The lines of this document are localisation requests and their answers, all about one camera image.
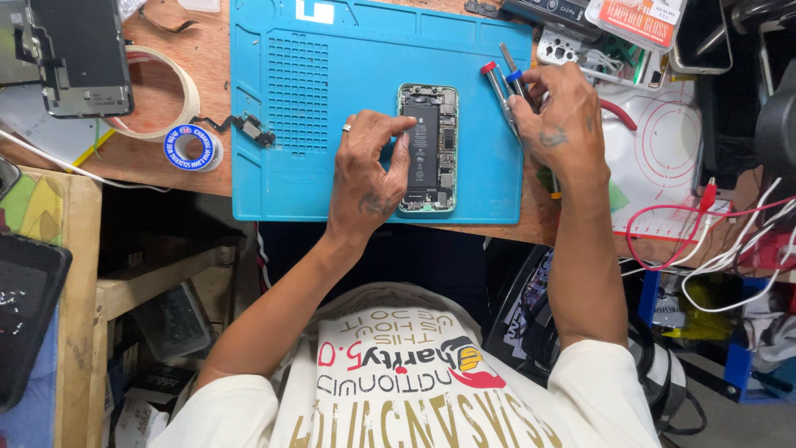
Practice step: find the person's left hand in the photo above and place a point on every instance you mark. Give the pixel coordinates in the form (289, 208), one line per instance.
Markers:
(360, 186)

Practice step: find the person's right hand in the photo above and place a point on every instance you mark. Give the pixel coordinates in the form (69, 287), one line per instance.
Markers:
(566, 134)

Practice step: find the blue-capped metal screwdriver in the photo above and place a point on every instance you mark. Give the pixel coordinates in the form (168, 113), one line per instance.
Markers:
(515, 79)

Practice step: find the red-capped metal screwdriver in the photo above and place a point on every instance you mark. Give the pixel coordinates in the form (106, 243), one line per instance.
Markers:
(494, 84)

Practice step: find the green-framed smartphone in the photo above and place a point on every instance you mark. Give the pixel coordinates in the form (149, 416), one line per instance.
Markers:
(443, 149)

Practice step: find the metal tweezers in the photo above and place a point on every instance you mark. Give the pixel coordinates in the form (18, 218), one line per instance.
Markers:
(507, 55)

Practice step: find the red tube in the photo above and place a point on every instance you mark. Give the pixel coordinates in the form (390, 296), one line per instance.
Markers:
(622, 112)

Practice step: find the blue silicone repair mat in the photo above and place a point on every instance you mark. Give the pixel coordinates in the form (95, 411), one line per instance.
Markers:
(298, 174)

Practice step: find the green tape piece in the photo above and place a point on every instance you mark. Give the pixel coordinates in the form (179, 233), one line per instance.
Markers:
(618, 196)

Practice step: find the white mat with red circles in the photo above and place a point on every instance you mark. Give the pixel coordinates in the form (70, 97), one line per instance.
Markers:
(659, 149)

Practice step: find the black repair device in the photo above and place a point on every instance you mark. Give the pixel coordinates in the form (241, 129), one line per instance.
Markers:
(553, 15)

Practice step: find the orange-labelled screen protector box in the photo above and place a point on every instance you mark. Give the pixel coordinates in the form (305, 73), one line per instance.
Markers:
(634, 22)

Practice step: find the white sticker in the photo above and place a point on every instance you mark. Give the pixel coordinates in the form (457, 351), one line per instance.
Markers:
(314, 11)

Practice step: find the beige tape roll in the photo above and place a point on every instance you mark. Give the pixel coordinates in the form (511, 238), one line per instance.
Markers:
(190, 93)

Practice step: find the person's white printed shirt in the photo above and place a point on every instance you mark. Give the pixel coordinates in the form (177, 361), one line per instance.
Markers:
(404, 386)

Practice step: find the black and white bag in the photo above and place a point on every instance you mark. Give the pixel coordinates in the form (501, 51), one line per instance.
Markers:
(528, 336)

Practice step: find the large black rounded object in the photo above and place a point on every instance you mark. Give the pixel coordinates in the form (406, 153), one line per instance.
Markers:
(777, 124)

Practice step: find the clear plastic container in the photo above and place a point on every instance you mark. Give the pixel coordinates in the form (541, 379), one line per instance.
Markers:
(174, 323)

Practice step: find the thin black flex strip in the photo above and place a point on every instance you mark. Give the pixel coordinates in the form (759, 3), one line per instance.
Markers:
(168, 28)

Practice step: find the blue rack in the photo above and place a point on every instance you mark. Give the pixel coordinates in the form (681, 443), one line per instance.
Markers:
(740, 367)

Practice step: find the black phone screen assembly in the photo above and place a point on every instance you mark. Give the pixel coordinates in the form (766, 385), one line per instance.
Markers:
(87, 56)

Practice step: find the wooden shelf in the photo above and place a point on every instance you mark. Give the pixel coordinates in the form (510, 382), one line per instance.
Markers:
(78, 311)

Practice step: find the yellow-green patterned cloth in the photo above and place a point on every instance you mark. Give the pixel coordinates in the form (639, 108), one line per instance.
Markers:
(31, 205)

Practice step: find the black tray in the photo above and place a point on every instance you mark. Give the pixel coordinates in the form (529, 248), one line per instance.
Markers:
(28, 305)

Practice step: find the white perforated phone frame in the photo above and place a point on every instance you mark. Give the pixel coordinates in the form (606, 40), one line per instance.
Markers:
(559, 48)

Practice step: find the small black bracket part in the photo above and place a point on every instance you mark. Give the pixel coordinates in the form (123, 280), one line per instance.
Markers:
(480, 9)

